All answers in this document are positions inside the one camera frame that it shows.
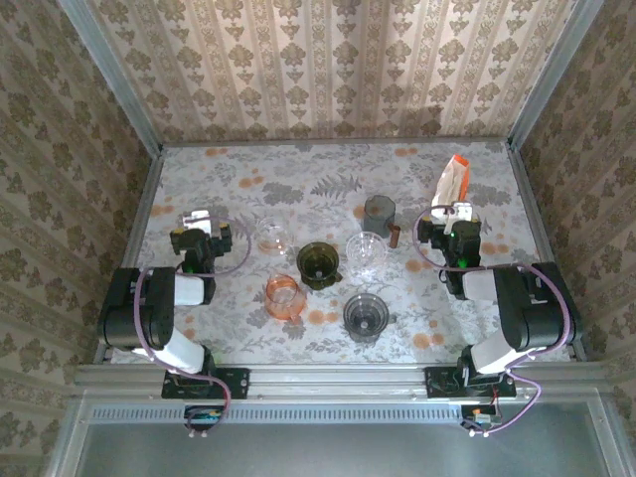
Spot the orange white filter pack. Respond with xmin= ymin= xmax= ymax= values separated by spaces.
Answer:
xmin=430 ymin=153 xmax=472 ymax=220

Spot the clear glass coffee server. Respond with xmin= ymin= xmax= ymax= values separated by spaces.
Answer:
xmin=255 ymin=217 xmax=291 ymax=256

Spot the grey server with brown handle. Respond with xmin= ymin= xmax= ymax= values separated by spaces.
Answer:
xmin=362 ymin=195 xmax=401 ymax=248

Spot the clear plastic coffee dripper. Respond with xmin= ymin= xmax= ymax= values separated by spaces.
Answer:
xmin=345 ymin=232 xmax=391 ymax=279

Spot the orange glass coffee server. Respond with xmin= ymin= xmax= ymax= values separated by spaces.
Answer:
xmin=264 ymin=275 xmax=308 ymax=324

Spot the green plastic coffee dripper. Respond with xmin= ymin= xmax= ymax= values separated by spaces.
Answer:
xmin=296 ymin=241 xmax=344 ymax=291

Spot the grey plastic coffee dripper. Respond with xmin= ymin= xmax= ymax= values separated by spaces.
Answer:
xmin=342 ymin=293 xmax=397 ymax=344

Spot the floral patterned tablecloth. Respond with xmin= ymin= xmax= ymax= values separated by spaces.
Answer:
xmin=118 ymin=141 xmax=572 ymax=367

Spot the grey metal cabinet top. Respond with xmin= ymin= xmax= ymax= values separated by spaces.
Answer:
xmin=47 ymin=387 xmax=636 ymax=477

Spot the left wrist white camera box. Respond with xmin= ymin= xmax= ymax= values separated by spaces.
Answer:
xmin=182 ymin=209 xmax=224 ymax=235

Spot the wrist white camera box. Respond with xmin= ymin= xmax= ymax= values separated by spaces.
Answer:
xmin=182 ymin=209 xmax=224 ymax=235
xmin=435 ymin=201 xmax=474 ymax=226

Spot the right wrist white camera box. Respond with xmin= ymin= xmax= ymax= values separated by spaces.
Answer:
xmin=435 ymin=201 xmax=474 ymax=226

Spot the aluminium table edge rail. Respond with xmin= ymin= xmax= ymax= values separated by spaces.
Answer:
xmin=91 ymin=146 xmax=165 ymax=367
xmin=506 ymin=143 xmax=588 ymax=362

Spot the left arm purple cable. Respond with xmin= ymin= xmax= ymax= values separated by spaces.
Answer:
xmin=133 ymin=216 xmax=253 ymax=438

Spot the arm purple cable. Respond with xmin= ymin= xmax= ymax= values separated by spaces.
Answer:
xmin=133 ymin=216 xmax=253 ymax=438
xmin=413 ymin=206 xmax=572 ymax=438

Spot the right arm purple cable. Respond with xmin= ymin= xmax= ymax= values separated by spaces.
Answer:
xmin=413 ymin=206 xmax=572 ymax=438

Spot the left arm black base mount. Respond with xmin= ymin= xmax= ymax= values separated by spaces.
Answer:
xmin=161 ymin=366 xmax=249 ymax=399

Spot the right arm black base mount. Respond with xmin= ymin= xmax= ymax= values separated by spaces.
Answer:
xmin=424 ymin=366 xmax=517 ymax=398

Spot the wide aluminium base rail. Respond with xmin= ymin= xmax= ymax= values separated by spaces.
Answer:
xmin=74 ymin=364 xmax=611 ymax=401

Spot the aluminium frame post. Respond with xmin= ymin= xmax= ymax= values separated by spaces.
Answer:
xmin=58 ymin=0 xmax=165 ymax=156
xmin=507 ymin=0 xmax=605 ymax=150

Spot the perforated grey cable duct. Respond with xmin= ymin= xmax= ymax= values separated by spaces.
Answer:
xmin=88 ymin=401 xmax=466 ymax=424

